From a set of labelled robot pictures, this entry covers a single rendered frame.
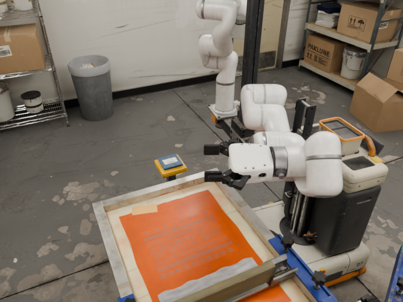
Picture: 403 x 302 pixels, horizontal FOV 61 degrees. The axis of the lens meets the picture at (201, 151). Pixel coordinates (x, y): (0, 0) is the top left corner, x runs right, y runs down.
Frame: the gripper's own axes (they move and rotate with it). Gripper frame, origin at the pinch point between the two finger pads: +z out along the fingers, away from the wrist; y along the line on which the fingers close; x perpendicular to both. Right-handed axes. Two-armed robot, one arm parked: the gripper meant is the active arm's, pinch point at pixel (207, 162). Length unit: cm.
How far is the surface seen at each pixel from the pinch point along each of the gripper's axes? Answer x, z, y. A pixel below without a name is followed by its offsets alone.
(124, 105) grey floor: -193, 96, 305
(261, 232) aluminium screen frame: -52, -21, 16
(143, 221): -57, 25, 25
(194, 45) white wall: -147, 7, 379
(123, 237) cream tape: -56, 31, 16
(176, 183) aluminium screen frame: -56, 13, 45
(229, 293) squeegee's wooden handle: -45.1, -6.7, -11.2
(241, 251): -55, -13, 9
